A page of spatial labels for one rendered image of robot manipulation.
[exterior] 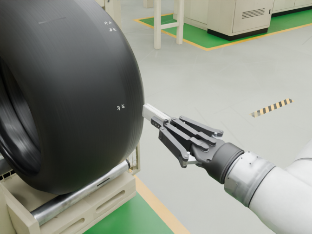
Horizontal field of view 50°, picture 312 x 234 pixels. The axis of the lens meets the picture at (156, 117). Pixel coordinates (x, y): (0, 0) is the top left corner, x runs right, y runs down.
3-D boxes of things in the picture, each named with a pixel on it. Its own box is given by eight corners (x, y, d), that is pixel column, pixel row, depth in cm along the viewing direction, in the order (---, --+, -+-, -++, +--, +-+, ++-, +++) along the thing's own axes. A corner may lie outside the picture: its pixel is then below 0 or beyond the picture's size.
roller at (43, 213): (27, 225, 91) (35, 232, 88) (22, 212, 89) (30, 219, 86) (123, 166, 113) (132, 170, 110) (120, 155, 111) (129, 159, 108)
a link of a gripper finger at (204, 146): (206, 160, 65) (202, 164, 64) (163, 133, 71) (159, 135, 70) (211, 146, 63) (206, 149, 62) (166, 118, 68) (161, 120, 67)
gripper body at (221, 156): (252, 144, 62) (212, 120, 66) (227, 165, 56) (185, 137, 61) (242, 172, 66) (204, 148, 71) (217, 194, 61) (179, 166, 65)
